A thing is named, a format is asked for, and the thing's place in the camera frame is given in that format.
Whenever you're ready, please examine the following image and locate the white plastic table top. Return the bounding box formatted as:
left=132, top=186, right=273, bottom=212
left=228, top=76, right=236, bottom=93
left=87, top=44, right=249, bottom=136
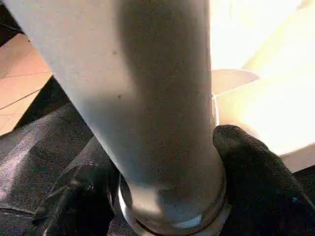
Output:
left=209, top=0, right=315, bottom=174

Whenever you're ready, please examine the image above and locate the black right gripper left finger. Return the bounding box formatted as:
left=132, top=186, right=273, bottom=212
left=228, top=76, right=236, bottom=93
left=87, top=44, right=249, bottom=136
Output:
left=31, top=135, right=122, bottom=236

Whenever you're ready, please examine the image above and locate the white plastic table leg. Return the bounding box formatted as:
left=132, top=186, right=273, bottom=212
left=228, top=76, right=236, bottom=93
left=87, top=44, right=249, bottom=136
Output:
left=2, top=0, right=233, bottom=236

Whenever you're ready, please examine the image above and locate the black plastic mat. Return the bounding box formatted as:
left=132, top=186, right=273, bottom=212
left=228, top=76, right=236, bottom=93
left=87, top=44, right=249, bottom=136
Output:
left=0, top=75, right=315, bottom=236

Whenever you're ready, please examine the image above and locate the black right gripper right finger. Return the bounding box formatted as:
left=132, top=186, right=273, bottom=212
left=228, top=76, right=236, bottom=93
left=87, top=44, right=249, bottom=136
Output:
left=212, top=124, right=315, bottom=236

